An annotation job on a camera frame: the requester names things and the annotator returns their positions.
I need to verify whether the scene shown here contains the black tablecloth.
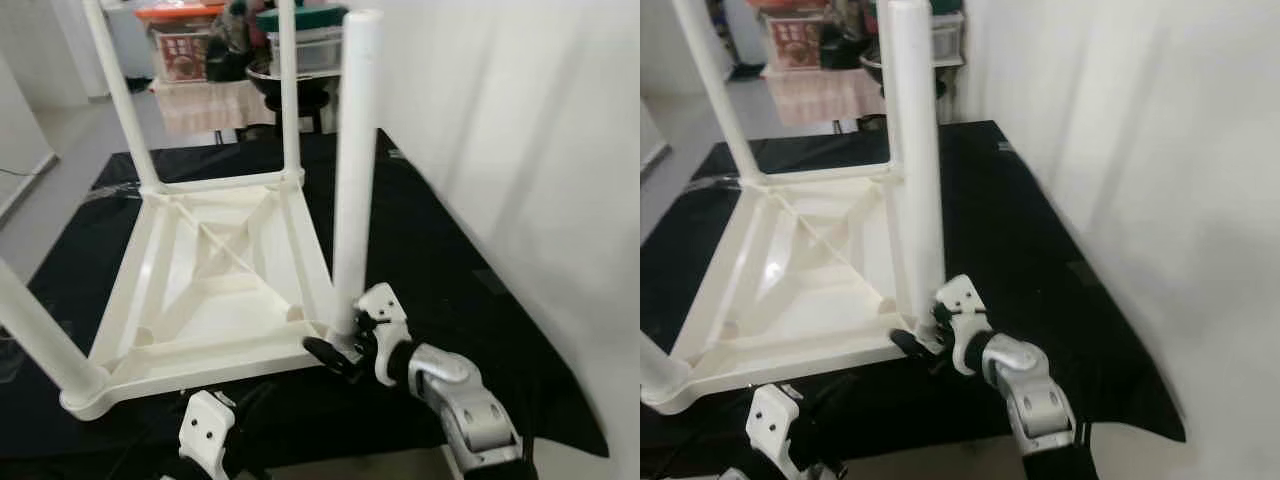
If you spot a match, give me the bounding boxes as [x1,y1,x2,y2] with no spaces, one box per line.
[640,120,1187,480]
[0,128,609,473]

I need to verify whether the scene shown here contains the clear plastic storage container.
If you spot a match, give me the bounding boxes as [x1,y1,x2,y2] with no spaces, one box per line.
[930,10,967,67]
[258,5,347,73]

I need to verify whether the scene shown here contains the black round stool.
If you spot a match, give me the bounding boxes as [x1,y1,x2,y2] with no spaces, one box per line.
[262,90,332,136]

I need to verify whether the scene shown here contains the black bag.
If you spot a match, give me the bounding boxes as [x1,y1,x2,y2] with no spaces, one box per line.
[205,0,257,81]
[820,0,877,69]

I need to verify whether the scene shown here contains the red printed box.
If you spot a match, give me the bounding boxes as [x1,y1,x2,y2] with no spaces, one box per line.
[160,30,212,83]
[770,10,827,71]

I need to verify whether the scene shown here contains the cream plastic children table top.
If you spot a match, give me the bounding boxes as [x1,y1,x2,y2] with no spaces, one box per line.
[640,160,947,416]
[60,165,367,421]

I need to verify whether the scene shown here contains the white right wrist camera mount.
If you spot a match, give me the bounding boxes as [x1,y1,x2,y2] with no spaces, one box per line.
[355,283,412,387]
[935,275,992,377]

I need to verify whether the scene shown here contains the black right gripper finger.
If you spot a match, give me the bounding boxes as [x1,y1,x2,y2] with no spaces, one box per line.
[303,337,353,377]
[890,330,939,367]

